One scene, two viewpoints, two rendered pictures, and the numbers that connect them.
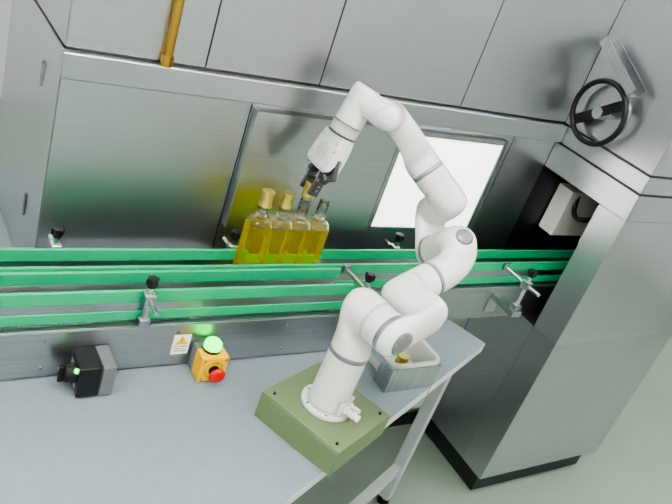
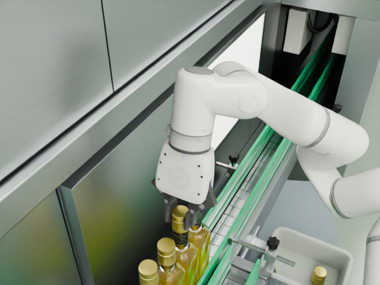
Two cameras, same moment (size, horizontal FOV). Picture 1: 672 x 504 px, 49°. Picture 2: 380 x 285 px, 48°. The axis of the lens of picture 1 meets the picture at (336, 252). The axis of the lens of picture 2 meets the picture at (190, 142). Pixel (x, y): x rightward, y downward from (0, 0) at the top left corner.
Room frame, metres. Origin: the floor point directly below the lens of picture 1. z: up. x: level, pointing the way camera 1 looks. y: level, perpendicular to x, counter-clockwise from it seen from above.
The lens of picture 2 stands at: (1.24, 0.31, 1.80)
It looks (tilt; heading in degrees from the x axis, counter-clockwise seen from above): 39 degrees down; 338
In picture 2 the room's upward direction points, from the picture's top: straight up
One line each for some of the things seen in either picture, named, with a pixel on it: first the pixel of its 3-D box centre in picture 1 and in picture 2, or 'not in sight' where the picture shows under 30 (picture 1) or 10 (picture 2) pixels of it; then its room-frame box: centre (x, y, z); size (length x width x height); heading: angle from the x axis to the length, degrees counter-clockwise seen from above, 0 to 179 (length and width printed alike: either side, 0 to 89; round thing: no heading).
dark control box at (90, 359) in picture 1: (91, 371); not in sight; (1.26, 0.41, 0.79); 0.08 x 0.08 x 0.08; 39
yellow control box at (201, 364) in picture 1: (208, 361); not in sight; (1.44, 0.20, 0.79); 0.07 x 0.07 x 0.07; 39
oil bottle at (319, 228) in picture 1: (307, 250); (194, 257); (1.79, 0.07, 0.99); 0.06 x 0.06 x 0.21; 40
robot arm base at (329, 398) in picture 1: (342, 382); not in sight; (1.40, -0.12, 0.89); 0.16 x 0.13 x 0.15; 67
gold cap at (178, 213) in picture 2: (310, 189); (180, 219); (1.75, 0.12, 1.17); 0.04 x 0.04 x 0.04
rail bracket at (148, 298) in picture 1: (150, 308); not in sight; (1.35, 0.34, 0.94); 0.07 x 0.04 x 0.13; 39
